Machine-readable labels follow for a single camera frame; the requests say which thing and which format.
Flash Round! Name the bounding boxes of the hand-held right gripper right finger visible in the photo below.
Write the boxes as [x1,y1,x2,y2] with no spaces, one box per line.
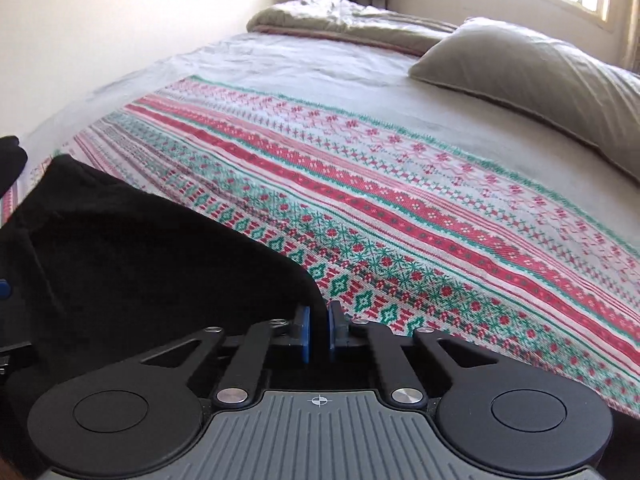
[327,301,501,407]

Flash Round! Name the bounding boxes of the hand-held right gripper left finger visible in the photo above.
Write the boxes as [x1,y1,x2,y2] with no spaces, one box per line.
[127,304,312,409]

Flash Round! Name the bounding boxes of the black pants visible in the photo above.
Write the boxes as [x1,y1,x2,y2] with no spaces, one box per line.
[0,135,326,466]

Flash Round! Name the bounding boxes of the red green patterned blanket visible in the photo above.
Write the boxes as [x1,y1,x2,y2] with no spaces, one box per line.
[0,75,640,418]

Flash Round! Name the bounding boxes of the folded beige comforter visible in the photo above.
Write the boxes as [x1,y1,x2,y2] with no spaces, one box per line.
[246,0,458,58]

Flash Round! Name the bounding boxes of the grey pillow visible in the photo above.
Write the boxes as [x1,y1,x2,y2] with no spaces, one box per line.
[409,16,640,183]

